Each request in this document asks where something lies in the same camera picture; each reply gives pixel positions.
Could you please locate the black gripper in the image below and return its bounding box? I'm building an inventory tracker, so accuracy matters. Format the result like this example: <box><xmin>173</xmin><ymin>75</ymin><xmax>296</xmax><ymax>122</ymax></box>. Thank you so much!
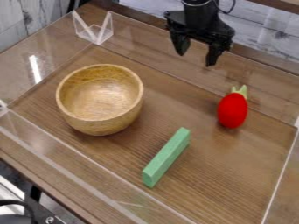
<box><xmin>164</xmin><ymin>10</ymin><xmax>234</xmax><ymax>67</ymax></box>

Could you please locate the red plush strawberry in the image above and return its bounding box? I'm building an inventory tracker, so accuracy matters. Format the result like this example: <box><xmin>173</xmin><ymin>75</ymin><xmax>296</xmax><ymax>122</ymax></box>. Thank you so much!
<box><xmin>217</xmin><ymin>85</ymin><xmax>248</xmax><ymax>129</ymax></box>

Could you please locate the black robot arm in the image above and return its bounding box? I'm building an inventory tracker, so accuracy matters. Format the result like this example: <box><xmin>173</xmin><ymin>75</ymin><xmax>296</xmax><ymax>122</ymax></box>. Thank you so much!
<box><xmin>162</xmin><ymin>0</ymin><xmax>236</xmax><ymax>67</ymax></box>

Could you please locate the wooden bowl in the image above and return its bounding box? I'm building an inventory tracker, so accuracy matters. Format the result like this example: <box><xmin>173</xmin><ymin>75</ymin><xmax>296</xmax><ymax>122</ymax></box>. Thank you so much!
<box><xmin>54</xmin><ymin>64</ymin><xmax>144</xmax><ymax>136</ymax></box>

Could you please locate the green rectangular block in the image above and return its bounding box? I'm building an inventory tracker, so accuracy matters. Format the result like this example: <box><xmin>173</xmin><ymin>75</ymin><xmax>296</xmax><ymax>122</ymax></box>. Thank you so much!
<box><xmin>141</xmin><ymin>127</ymin><xmax>190</xmax><ymax>188</ymax></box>

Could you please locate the clear acrylic corner bracket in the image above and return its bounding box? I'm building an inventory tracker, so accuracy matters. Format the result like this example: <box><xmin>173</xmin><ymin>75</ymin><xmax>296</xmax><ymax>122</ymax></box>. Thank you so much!
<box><xmin>70</xmin><ymin>11</ymin><xmax>113</xmax><ymax>46</ymax></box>

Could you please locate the black table leg bracket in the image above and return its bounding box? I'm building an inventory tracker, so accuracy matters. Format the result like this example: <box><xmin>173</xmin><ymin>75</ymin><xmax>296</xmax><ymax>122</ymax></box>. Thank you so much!
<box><xmin>23</xmin><ymin>185</ymin><xmax>66</xmax><ymax>224</ymax></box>

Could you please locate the black cable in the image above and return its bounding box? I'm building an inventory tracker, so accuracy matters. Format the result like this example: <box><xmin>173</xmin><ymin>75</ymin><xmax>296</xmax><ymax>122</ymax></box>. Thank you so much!
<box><xmin>0</xmin><ymin>198</ymin><xmax>33</xmax><ymax>224</ymax></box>

